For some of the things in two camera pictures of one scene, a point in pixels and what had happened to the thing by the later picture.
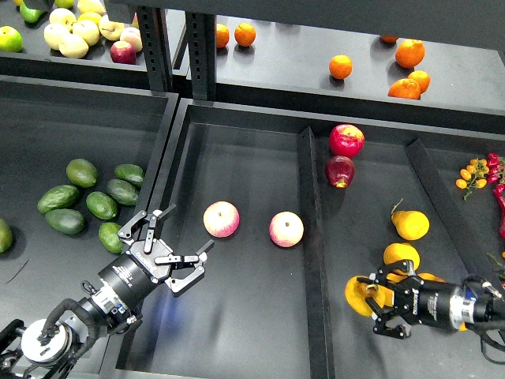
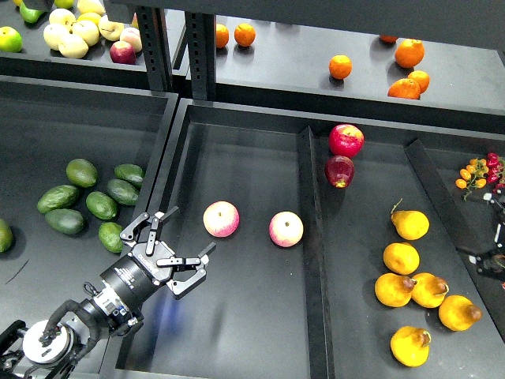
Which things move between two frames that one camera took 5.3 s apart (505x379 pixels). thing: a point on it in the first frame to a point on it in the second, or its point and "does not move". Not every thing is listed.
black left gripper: (133, 276) does not move
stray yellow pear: (357, 291) to (409, 346)
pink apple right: (286, 229) does not move
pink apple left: (221, 219) does not move
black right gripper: (427, 302) to (491, 264)
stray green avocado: (109, 238) does not move
